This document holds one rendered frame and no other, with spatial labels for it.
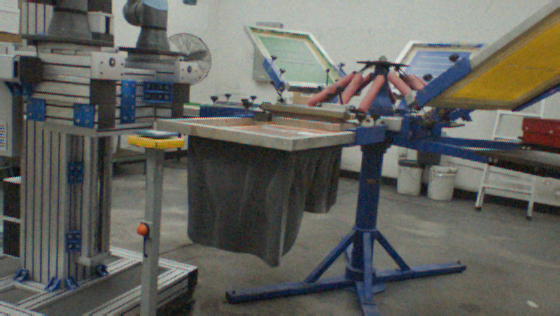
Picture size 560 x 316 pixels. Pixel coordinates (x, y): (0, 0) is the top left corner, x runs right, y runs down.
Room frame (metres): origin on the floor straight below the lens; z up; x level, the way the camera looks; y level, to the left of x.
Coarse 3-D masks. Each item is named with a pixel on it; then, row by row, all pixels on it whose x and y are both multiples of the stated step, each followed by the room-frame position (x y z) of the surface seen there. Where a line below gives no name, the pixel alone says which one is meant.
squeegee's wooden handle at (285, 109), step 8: (264, 104) 2.37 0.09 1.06; (272, 104) 2.35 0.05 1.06; (280, 112) 2.36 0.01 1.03; (288, 112) 2.30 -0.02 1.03; (296, 112) 2.28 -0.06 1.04; (304, 112) 2.26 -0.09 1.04; (312, 112) 2.24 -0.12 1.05; (320, 112) 2.22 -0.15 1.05; (328, 112) 2.20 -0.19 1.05; (336, 112) 2.18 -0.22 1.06; (344, 112) 2.17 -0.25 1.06
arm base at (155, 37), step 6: (144, 30) 2.36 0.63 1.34; (150, 30) 2.36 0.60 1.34; (156, 30) 2.36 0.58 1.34; (162, 30) 2.38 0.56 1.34; (138, 36) 2.40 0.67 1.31; (144, 36) 2.35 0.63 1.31; (150, 36) 2.35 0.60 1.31; (156, 36) 2.36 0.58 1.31; (162, 36) 2.38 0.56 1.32; (138, 42) 2.36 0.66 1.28; (144, 42) 2.34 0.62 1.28; (150, 42) 2.34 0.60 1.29; (156, 42) 2.36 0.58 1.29; (162, 42) 2.37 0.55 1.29; (168, 42) 2.41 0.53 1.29; (156, 48) 2.35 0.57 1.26; (162, 48) 2.36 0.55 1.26; (168, 48) 2.40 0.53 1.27
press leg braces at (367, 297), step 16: (352, 240) 2.97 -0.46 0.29; (368, 240) 2.92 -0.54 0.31; (384, 240) 3.09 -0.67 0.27; (336, 256) 2.93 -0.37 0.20; (368, 256) 2.85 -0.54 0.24; (400, 256) 3.16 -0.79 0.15; (320, 272) 2.88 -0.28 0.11; (368, 272) 2.78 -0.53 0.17; (368, 288) 2.71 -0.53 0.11; (368, 304) 2.63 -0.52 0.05
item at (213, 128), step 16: (160, 128) 1.94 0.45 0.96; (176, 128) 1.90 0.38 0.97; (192, 128) 1.86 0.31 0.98; (208, 128) 1.82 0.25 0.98; (224, 128) 1.81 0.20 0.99; (320, 128) 2.44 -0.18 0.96; (336, 128) 2.40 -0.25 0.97; (256, 144) 1.72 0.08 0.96; (272, 144) 1.69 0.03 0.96; (288, 144) 1.66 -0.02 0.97; (304, 144) 1.72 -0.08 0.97; (320, 144) 1.82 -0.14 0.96; (336, 144) 1.93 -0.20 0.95
